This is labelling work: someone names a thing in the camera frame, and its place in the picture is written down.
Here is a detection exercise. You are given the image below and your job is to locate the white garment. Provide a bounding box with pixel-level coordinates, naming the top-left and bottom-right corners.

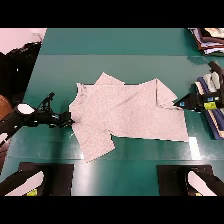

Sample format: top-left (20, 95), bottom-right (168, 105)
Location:
top-left (202, 72), bottom-right (222, 94)

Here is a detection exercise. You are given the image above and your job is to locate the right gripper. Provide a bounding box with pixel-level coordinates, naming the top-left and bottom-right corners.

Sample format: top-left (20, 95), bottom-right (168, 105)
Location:
top-left (190, 90), bottom-right (216, 113)

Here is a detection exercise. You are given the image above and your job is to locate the blue garment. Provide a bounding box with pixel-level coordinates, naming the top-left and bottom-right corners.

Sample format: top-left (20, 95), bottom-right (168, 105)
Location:
top-left (194, 76), bottom-right (224, 140)

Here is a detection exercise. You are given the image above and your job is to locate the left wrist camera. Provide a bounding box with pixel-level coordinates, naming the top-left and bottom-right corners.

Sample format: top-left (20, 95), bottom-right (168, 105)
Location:
top-left (37, 92), bottom-right (56, 113)

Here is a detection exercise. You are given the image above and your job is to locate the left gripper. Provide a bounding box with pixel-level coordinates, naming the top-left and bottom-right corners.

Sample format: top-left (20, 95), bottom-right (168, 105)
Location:
top-left (49, 111), bottom-right (75, 129)

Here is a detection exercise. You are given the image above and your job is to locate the light grey T-shirt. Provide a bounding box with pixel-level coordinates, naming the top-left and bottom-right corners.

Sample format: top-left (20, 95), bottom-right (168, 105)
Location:
top-left (68, 71), bottom-right (190, 164)

